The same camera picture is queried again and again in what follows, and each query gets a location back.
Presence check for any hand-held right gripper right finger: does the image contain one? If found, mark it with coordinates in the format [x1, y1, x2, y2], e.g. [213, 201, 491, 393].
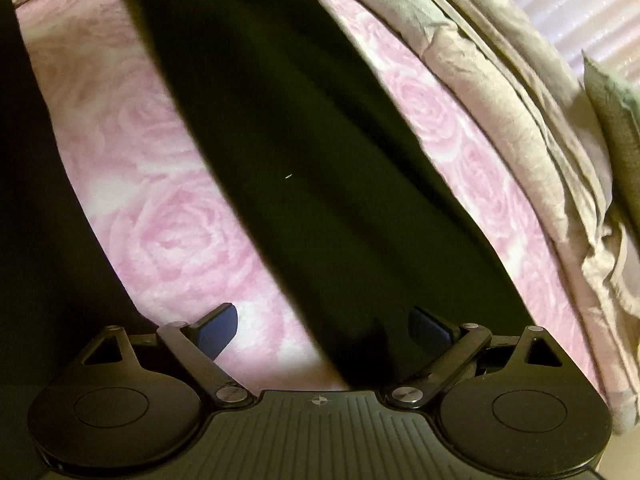
[385, 305, 566, 409]

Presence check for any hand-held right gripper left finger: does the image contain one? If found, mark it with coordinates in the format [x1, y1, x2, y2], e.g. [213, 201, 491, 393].
[80, 302, 252, 407]

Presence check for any black garment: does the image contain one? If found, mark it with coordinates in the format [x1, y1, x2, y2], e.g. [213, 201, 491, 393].
[0, 0, 534, 397]

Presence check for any pink floral blanket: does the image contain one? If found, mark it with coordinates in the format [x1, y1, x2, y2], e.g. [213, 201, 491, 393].
[10, 0, 603, 397]

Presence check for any beige quilt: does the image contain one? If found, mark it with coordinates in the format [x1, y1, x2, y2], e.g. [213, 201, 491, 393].
[310, 0, 640, 436]

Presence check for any grey-green pillow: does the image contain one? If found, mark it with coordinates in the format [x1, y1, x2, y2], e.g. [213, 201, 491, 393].
[582, 52, 640, 173]

